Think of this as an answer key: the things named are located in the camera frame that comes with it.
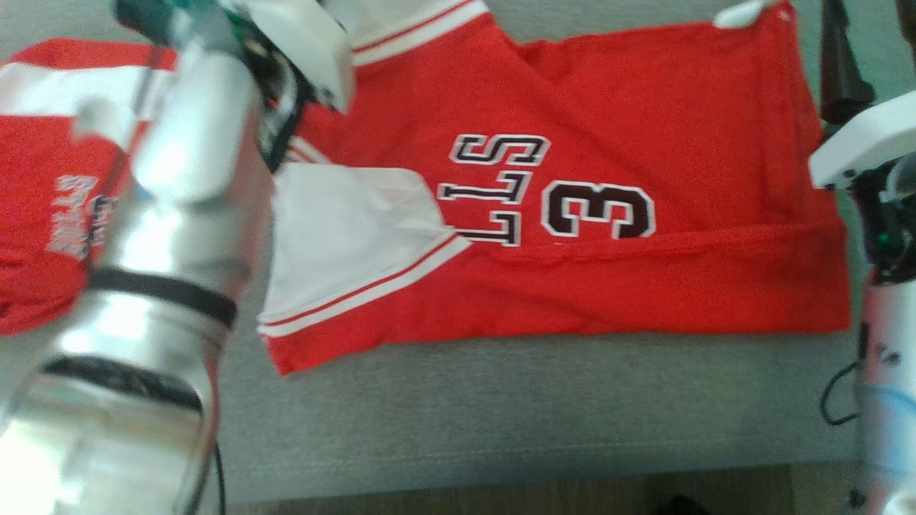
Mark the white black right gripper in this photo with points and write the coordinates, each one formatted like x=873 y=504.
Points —
x=866 y=139

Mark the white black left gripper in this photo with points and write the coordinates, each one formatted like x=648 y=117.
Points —
x=308 y=43

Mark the red white Bulls shorts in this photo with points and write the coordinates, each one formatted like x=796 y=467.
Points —
x=43 y=214

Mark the red Bulls 23 jersey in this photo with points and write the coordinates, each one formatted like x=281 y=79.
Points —
x=644 y=286

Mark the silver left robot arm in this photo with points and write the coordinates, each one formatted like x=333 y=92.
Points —
x=143 y=286

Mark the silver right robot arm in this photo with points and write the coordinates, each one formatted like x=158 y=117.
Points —
x=891 y=400

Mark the grey sofa seat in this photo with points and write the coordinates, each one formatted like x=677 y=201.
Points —
x=537 y=415

